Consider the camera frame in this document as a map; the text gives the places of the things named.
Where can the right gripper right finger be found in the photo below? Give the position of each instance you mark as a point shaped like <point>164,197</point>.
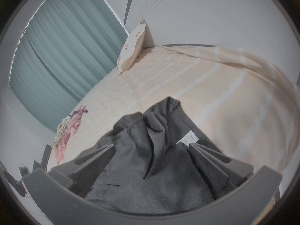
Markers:
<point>225,172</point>

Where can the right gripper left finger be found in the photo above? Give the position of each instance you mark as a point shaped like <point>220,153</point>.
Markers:
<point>79,174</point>

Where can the black T-shirt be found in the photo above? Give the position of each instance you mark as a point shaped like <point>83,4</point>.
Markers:
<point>152,172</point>

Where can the pile of clothes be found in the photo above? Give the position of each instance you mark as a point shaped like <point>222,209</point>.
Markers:
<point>70,128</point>

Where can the bed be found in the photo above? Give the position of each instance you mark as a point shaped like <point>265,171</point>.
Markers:
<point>211,83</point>

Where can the blue-green curtain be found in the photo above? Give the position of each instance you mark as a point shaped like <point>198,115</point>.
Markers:
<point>35,83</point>
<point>82,31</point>

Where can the white printed pillow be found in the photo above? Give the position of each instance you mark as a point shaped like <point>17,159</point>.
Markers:
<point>131,48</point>

